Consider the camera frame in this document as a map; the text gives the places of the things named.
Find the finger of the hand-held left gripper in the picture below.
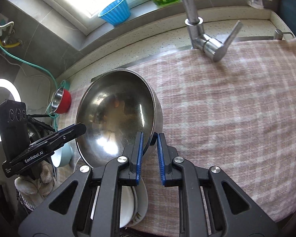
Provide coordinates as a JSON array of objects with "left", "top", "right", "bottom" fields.
[{"left": 31, "top": 123, "right": 87, "bottom": 151}]

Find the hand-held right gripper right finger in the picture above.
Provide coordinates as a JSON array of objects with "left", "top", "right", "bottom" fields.
[{"left": 157, "top": 133, "right": 279, "bottom": 237}]

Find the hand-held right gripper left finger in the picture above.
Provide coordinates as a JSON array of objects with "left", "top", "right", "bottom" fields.
[{"left": 18, "top": 131, "right": 145, "bottom": 237}]

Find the grey leaf patterned plate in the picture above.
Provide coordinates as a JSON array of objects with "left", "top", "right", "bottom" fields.
[{"left": 127, "top": 176, "right": 149, "bottom": 228}]

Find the large stainless steel bowl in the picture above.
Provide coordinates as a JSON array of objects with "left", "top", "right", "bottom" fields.
[{"left": 74, "top": 69, "right": 163, "bottom": 169}]

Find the person's left hand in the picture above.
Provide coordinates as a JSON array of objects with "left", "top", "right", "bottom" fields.
[{"left": 14, "top": 163, "right": 55, "bottom": 198}]

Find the pale blue ceramic bowl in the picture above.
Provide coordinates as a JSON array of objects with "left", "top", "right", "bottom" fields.
[{"left": 51, "top": 144, "right": 73, "bottom": 168}]

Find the black tripod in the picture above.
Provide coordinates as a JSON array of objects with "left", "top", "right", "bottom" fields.
[{"left": 27, "top": 114, "right": 59, "bottom": 133}]

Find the small red steel bowl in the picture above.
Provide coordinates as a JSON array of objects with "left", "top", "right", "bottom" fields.
[{"left": 51, "top": 87, "right": 72, "bottom": 114}]

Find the pink checked cloth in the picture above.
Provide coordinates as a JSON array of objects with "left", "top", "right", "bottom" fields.
[{"left": 54, "top": 38, "right": 296, "bottom": 233}]

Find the yellow gas pipe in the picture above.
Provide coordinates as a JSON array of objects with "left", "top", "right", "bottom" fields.
[{"left": 0, "top": 30, "right": 22, "bottom": 49}]

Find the blue fluted plastic cup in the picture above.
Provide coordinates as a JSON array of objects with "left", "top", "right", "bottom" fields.
[{"left": 98, "top": 0, "right": 131, "bottom": 26}]

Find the chrome kitchen faucet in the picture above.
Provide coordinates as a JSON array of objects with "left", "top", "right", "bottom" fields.
[{"left": 175, "top": 0, "right": 265, "bottom": 63}]

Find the white ring light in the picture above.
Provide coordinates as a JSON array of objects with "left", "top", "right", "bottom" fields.
[{"left": 0, "top": 78, "right": 21, "bottom": 142}]

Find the green water hose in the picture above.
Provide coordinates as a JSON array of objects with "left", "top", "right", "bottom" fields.
[{"left": 0, "top": 36, "right": 70, "bottom": 132}]

